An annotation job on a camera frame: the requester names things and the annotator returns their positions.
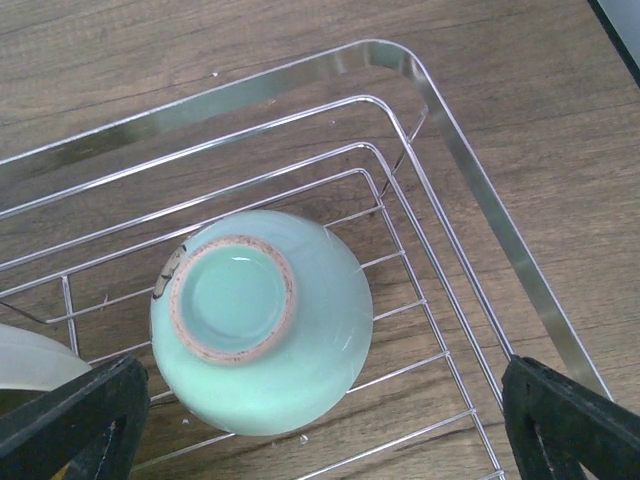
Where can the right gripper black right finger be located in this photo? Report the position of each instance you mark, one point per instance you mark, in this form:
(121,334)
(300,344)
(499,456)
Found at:
(559,429)

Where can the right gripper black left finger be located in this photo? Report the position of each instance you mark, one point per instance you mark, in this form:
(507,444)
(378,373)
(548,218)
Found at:
(88,428)

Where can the white plate blue spiral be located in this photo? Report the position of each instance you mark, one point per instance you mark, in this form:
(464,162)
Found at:
(33,362)

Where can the mint green small bowl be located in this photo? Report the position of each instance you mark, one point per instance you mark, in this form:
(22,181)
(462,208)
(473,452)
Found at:
(261,322)

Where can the wire dish rack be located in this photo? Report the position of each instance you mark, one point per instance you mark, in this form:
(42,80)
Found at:
(356,138)

